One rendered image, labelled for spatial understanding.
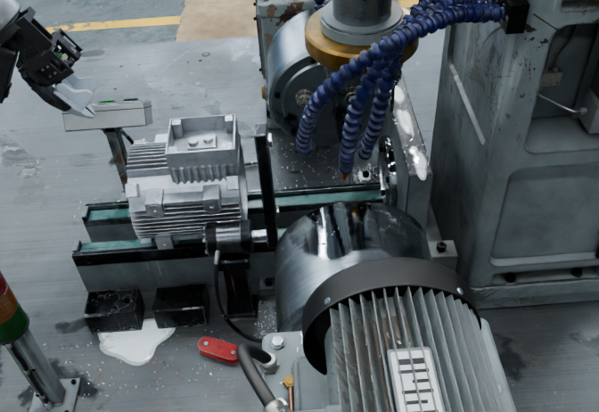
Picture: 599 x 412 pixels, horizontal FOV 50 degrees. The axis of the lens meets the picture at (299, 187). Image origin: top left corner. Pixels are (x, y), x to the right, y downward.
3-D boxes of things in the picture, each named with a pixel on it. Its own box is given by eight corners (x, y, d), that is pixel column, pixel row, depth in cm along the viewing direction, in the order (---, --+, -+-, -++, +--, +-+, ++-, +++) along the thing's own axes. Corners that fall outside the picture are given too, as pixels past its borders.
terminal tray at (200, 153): (240, 143, 122) (235, 112, 117) (239, 180, 114) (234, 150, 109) (176, 147, 122) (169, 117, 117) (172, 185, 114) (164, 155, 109)
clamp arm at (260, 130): (282, 234, 115) (270, 121, 97) (283, 248, 112) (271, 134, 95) (262, 236, 115) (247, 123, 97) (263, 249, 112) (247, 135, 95)
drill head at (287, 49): (365, 63, 168) (367, -28, 151) (387, 153, 141) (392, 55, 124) (270, 70, 168) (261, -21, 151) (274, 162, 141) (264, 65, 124)
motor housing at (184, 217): (249, 186, 135) (238, 114, 122) (248, 254, 122) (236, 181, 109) (154, 193, 135) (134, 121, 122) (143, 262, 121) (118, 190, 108)
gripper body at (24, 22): (77, 76, 106) (18, 21, 98) (40, 100, 109) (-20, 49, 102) (86, 51, 111) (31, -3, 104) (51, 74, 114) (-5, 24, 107)
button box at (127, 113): (153, 122, 139) (151, 98, 138) (146, 126, 132) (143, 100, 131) (75, 128, 139) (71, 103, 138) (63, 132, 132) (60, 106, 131)
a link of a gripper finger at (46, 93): (69, 113, 110) (28, 78, 105) (62, 117, 111) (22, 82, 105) (75, 96, 113) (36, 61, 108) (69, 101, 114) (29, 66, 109)
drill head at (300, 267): (411, 257, 120) (422, 156, 103) (464, 481, 90) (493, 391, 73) (278, 267, 120) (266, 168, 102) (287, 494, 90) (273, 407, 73)
